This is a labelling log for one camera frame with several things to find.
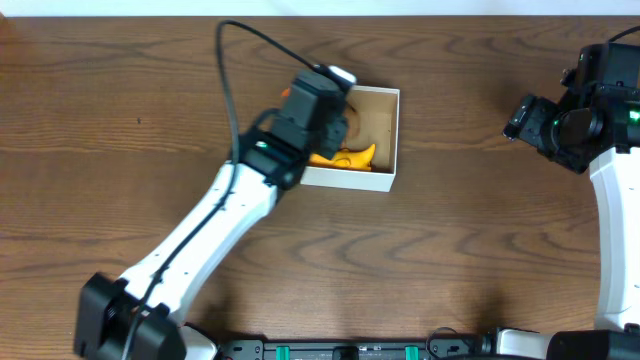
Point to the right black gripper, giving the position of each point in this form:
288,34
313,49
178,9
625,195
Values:
528,124

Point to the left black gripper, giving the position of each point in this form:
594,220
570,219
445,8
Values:
338,133

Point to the brown plush toy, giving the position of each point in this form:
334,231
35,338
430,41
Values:
353,121

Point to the white cardboard box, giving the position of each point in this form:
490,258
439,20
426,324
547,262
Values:
377,111

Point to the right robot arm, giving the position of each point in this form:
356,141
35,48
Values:
615,335

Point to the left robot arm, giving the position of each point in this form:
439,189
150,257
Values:
141,315

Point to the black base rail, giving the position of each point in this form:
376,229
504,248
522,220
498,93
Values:
440,346

